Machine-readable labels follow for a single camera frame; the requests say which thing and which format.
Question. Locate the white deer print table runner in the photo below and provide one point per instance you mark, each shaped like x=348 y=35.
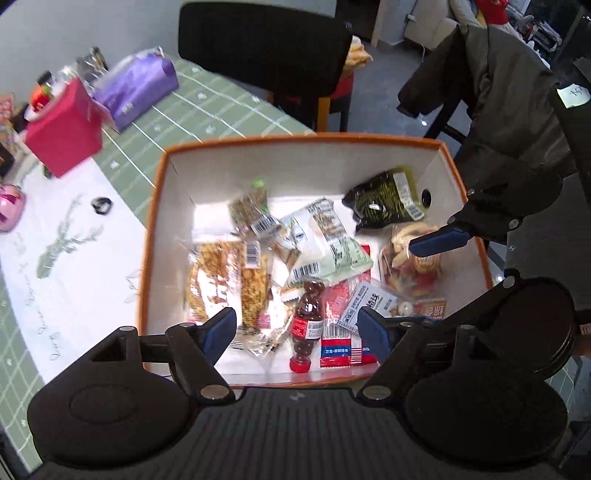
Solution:
x=92 y=277

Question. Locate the white ball candy packet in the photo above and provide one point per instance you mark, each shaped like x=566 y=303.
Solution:
x=369 y=297

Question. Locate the clear mixed snack packet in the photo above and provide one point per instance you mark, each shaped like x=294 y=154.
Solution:
x=406 y=272

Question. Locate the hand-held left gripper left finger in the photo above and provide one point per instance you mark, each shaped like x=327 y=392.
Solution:
x=220 y=330

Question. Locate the yellow crisp snack packet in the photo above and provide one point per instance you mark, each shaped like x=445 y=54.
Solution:
x=217 y=277

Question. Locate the purple tissue pack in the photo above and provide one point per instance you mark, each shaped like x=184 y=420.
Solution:
x=134 y=87

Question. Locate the white green snack packet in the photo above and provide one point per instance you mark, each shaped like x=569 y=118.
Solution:
x=332 y=249

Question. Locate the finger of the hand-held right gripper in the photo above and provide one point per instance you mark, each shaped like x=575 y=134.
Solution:
x=489 y=300
x=438 y=242

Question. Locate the green brown raisin packet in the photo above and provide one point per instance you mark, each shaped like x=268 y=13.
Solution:
x=251 y=212

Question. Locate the white sticky note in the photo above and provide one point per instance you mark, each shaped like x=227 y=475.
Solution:
x=572 y=97

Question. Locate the black chair with jacket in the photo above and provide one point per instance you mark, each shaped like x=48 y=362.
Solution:
x=450 y=129

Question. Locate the small red drink bottle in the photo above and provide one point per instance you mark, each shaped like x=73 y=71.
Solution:
x=307 y=318

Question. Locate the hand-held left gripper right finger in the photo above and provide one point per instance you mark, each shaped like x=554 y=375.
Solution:
x=373 y=330

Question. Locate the dark green snack packet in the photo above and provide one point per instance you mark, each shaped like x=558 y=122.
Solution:
x=378 y=198

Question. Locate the orange cardboard box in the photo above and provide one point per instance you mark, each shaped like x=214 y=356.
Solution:
x=295 y=175

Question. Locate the magenta box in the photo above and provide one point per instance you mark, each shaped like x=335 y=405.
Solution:
x=62 y=129

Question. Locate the folded yellow white cloths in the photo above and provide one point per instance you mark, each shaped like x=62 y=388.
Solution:
x=358 y=53

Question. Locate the orange sachet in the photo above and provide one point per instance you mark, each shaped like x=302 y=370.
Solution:
x=431 y=310

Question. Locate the small red snack packet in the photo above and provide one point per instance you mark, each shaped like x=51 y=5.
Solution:
x=337 y=341

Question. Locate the pink round case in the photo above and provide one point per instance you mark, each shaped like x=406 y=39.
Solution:
x=11 y=207

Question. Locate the white plate with strawberry ornament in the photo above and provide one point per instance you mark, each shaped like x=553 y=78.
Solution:
x=41 y=94

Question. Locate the red stool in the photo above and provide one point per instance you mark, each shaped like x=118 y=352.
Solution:
x=341 y=85

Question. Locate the black lidded jar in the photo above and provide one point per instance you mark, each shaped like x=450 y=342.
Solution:
x=44 y=77

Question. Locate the dark jacket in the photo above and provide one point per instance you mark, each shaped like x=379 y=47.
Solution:
x=503 y=92

